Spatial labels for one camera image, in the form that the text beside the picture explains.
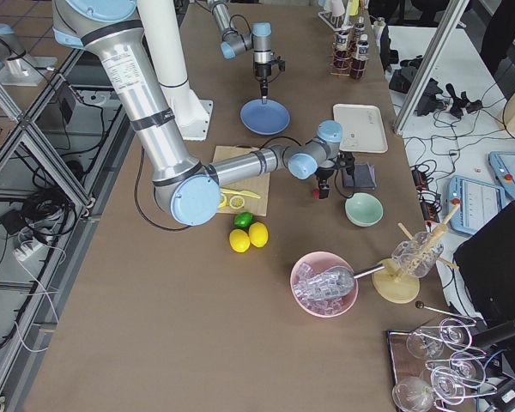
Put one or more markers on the grey folded cloth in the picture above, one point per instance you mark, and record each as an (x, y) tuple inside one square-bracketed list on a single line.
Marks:
[(361, 176)]

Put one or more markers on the green bowl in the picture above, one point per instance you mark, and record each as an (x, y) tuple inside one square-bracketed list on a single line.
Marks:
[(364, 210)]

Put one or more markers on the copper wire bottle rack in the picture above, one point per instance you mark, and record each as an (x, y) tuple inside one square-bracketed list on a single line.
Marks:
[(351, 50)]

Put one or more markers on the tea bottle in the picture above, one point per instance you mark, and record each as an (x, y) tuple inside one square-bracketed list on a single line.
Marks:
[(358, 64), (359, 28), (340, 54)]

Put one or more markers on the wine glass rack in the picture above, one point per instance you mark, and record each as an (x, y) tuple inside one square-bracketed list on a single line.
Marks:
[(438, 367)]

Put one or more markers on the metal ice scoop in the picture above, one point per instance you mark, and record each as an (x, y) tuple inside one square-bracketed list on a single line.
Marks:
[(338, 281)]

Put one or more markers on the lemon slice inner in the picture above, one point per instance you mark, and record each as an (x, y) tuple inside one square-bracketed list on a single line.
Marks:
[(236, 202)]

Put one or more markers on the lemon slice near edge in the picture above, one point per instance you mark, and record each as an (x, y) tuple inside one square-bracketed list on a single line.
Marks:
[(223, 201)]

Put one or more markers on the cream rabbit tray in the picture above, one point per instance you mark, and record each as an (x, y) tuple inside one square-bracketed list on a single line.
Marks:
[(362, 127)]

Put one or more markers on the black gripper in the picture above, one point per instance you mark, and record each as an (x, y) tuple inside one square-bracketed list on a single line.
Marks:
[(324, 173), (262, 72)]

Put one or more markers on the yellow lemon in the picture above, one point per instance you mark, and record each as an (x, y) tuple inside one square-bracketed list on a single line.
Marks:
[(258, 234), (239, 240)]

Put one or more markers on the glass mug on stand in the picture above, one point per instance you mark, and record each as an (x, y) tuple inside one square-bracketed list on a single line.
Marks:
[(414, 257)]

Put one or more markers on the blue round plate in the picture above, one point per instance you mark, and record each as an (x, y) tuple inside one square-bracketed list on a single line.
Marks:
[(265, 119)]

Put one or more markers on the wooden cup tree stand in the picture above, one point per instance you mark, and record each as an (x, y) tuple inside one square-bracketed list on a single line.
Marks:
[(398, 282)]

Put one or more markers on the pink bowl with ice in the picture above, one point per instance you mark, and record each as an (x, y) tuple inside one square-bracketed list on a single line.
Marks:
[(304, 279)]

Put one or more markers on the black laptop monitor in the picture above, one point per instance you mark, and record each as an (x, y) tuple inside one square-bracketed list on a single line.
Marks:
[(486, 263)]

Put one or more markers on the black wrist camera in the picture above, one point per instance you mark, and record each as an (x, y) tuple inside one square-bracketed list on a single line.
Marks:
[(280, 63), (345, 162)]

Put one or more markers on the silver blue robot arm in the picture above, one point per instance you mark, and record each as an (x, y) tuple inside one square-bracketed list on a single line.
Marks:
[(256, 39), (138, 44)]

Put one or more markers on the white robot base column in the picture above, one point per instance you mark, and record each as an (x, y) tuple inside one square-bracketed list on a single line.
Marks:
[(161, 28)]

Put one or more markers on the aluminium frame post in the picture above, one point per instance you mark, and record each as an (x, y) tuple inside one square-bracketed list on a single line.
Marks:
[(448, 22)]

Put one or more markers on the yellow plastic knife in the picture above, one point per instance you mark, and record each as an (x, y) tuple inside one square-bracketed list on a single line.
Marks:
[(243, 193)]

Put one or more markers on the blue teach pendant near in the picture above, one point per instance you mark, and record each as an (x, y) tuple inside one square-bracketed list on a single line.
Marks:
[(479, 203)]

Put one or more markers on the green lime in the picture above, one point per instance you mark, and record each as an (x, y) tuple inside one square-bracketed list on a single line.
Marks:
[(243, 220)]

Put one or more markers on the bamboo cutting board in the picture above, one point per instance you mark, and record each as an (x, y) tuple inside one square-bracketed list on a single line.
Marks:
[(259, 185)]

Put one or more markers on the pink cup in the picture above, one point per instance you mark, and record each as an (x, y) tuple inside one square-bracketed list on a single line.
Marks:
[(337, 8)]

